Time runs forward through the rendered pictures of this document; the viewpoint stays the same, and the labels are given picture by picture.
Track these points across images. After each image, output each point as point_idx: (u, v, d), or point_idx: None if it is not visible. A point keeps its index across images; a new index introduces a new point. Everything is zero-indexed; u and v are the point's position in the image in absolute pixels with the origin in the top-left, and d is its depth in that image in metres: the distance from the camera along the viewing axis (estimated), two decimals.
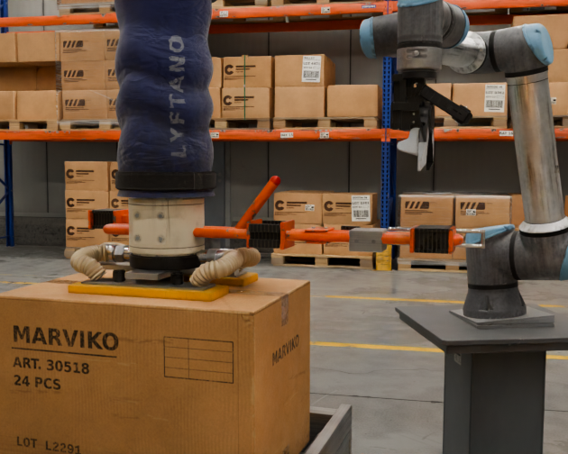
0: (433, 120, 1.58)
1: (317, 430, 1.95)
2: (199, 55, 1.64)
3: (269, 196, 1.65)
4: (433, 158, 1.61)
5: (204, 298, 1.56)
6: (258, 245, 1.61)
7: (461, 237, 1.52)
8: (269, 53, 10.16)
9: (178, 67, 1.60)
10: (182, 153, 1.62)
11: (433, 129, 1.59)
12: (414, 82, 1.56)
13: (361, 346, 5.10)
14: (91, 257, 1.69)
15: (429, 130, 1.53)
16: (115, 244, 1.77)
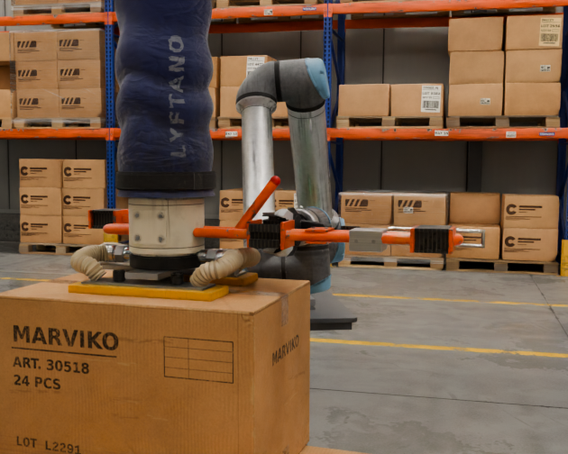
0: (295, 247, 1.74)
1: None
2: (199, 55, 1.64)
3: (269, 196, 1.65)
4: (284, 249, 1.66)
5: (204, 298, 1.56)
6: (258, 245, 1.61)
7: (461, 237, 1.52)
8: (222, 54, 10.37)
9: (178, 67, 1.60)
10: (182, 153, 1.62)
11: (292, 249, 1.72)
12: None
13: None
14: (91, 257, 1.69)
15: None
16: (115, 244, 1.77)
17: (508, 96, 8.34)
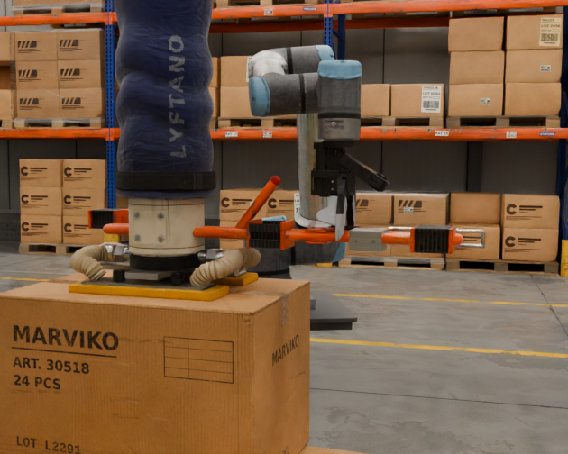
0: (353, 186, 1.64)
1: None
2: (199, 55, 1.64)
3: (269, 196, 1.65)
4: (353, 223, 1.66)
5: (204, 298, 1.56)
6: (258, 245, 1.61)
7: (461, 237, 1.52)
8: (222, 54, 10.37)
9: (178, 67, 1.60)
10: (182, 153, 1.62)
11: (354, 195, 1.65)
12: (334, 149, 1.62)
13: None
14: (91, 257, 1.69)
15: (347, 196, 1.59)
16: (115, 244, 1.77)
17: (508, 96, 8.34)
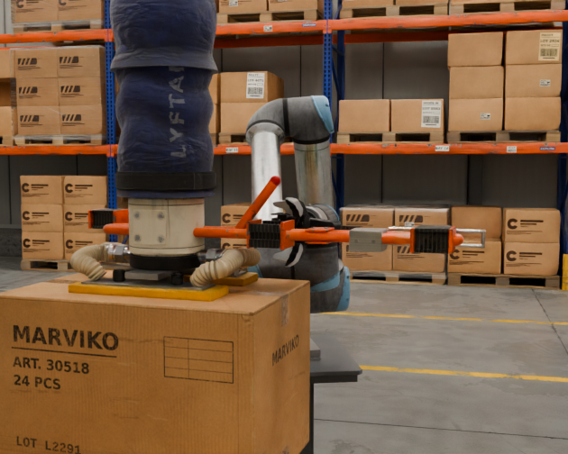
0: (305, 245, 1.75)
1: None
2: None
3: (269, 196, 1.65)
4: (295, 258, 1.67)
5: (204, 298, 1.56)
6: (258, 245, 1.61)
7: (461, 237, 1.52)
8: (222, 68, 10.39)
9: (178, 67, 1.60)
10: (182, 153, 1.62)
11: (302, 250, 1.73)
12: None
13: None
14: (91, 257, 1.69)
15: (302, 222, 1.72)
16: (115, 244, 1.77)
17: (508, 111, 8.35)
